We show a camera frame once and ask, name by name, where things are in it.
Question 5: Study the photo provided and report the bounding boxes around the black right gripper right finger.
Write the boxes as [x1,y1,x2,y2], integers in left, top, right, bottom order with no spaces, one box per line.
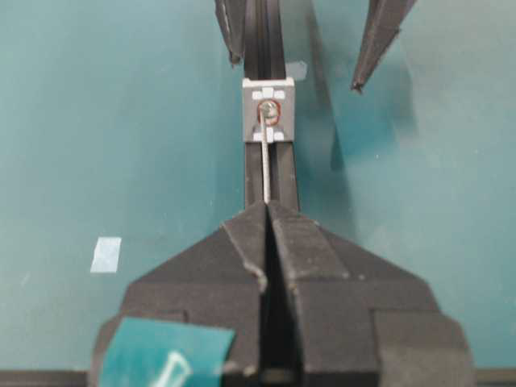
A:
[268,201,476,386]

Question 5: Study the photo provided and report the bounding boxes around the pale tape patch on table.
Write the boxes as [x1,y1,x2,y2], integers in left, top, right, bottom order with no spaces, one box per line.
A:
[90,237,122,273]

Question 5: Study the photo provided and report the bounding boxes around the pale tape beside rail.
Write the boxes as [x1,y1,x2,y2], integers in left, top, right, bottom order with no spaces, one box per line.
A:
[285,60,308,81]

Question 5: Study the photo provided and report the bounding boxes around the thin grey steel wire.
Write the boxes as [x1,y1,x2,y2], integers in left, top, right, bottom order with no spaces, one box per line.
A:
[260,102,275,205]

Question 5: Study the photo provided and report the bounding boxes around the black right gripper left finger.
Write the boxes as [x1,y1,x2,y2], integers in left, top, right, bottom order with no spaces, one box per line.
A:
[89,202,267,386]

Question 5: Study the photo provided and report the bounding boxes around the teal tape on gripper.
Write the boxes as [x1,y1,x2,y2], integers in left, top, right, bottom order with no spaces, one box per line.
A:
[98,317,235,386]

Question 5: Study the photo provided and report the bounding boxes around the grey corner bracket with hole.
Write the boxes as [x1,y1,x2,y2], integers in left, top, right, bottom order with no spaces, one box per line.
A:
[242,77,295,144]

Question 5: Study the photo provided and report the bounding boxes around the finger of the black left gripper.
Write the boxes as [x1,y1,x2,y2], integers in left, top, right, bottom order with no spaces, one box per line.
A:
[351,0,415,94]
[214,0,247,65]

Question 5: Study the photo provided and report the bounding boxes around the black aluminium extrusion rail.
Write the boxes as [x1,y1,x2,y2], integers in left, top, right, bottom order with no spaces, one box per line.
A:
[242,1,299,210]

